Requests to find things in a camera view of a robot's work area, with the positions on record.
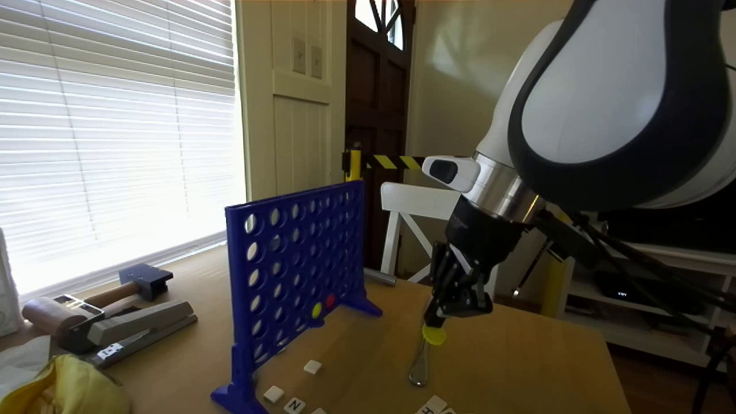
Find yellow cloth bag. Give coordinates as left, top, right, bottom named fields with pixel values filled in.
left=0, top=355, right=133, bottom=414

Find yellow game disc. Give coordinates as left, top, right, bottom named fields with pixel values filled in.
left=422, top=325, right=449, bottom=348

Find yellow disc inside grid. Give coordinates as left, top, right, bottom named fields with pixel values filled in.
left=310, top=305, right=324, bottom=320

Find white window blinds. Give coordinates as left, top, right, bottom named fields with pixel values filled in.
left=0, top=0, right=245, bottom=292

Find white shelf unit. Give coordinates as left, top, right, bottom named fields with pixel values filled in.
left=561, top=245, right=736, bottom=366

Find blue connect four grid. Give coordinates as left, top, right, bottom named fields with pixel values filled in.
left=212, top=182, right=381, bottom=414

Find small dark blue box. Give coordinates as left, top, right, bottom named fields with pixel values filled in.
left=119, top=264, right=173, bottom=300

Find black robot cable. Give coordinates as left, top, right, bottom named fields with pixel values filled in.
left=536, top=210, right=736, bottom=414

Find clear plastic bag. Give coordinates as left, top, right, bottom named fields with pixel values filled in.
left=0, top=336, right=50, bottom=400

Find grey stapler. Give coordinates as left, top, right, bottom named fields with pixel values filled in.
left=87, top=301, right=197, bottom=369

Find red disc inside grid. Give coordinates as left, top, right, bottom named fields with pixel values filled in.
left=324, top=295, right=339, bottom=311

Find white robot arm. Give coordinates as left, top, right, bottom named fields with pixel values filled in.
left=422, top=0, right=735, bottom=329

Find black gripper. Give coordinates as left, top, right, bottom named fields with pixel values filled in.
left=423, top=199, right=522, bottom=328

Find white wooden chair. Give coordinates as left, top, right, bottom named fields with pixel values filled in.
left=379, top=182, right=459, bottom=274

